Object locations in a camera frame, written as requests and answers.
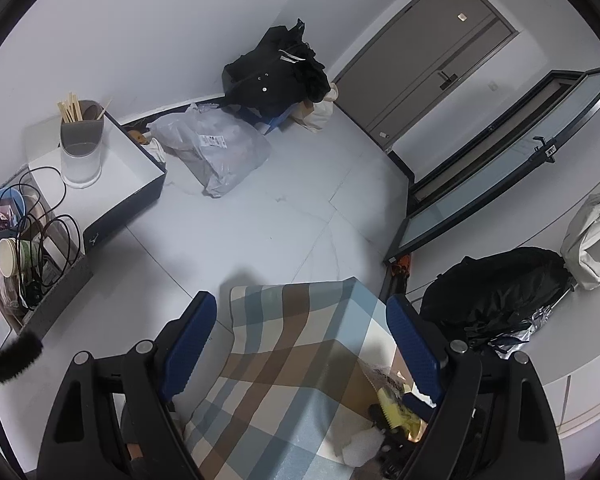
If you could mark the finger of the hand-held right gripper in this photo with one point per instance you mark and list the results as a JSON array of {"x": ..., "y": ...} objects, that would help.
[{"x": 395, "y": 460}]

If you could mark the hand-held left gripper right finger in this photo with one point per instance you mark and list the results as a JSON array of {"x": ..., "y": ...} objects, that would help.
[{"x": 415, "y": 350}]

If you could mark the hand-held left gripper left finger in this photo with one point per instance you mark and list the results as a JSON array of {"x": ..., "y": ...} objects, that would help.
[{"x": 187, "y": 345}]

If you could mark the yellow clear bread bag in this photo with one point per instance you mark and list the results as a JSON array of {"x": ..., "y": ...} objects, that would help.
[{"x": 395, "y": 410}]

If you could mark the person's left forearm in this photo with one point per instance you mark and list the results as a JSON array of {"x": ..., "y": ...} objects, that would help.
[{"x": 10, "y": 357}]

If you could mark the orange black tool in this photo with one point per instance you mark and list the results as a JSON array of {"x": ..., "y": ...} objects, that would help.
[{"x": 402, "y": 265}]

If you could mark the black backpack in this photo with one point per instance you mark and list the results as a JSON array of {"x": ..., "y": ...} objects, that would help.
[{"x": 495, "y": 290}]

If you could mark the checkered tablecloth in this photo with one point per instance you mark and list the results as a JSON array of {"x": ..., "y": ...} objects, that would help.
[{"x": 280, "y": 410}]

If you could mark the silver folded umbrella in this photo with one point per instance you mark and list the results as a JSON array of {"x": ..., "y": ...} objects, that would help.
[{"x": 530, "y": 322}]

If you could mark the grey speckled storage box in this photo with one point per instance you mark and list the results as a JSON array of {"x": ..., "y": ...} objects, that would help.
[{"x": 60, "y": 295}]

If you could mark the white box with navy side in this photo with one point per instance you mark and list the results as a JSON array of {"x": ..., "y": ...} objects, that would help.
[{"x": 120, "y": 170}]

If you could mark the grey plastic mailer bag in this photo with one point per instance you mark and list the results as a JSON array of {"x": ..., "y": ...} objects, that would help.
[{"x": 215, "y": 155}]

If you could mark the stack of paper cups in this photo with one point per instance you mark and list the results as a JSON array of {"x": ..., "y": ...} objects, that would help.
[{"x": 7, "y": 257}]

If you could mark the black framed glass door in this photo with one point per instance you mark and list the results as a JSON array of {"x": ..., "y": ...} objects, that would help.
[{"x": 505, "y": 165}]

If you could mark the white fabric bag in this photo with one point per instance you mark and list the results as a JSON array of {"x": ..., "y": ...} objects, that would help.
[{"x": 592, "y": 240}]

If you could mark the brown cardboard piece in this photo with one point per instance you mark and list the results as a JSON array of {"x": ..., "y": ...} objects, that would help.
[{"x": 137, "y": 136}]

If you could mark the blue bowl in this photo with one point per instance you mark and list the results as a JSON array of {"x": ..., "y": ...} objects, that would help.
[{"x": 10, "y": 200}]

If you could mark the grey chopstick holder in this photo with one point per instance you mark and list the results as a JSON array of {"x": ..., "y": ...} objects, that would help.
[{"x": 82, "y": 132}]

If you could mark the beige tote bag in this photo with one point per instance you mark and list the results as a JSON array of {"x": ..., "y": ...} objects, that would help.
[{"x": 322, "y": 112}]

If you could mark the bundle of wooden chopsticks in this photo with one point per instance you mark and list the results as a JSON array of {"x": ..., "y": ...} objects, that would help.
[{"x": 69, "y": 110}]

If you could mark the black jacket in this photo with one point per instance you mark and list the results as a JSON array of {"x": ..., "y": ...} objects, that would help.
[{"x": 270, "y": 75}]

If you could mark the grey brown door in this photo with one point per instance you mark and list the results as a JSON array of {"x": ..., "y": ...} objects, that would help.
[{"x": 420, "y": 60}]

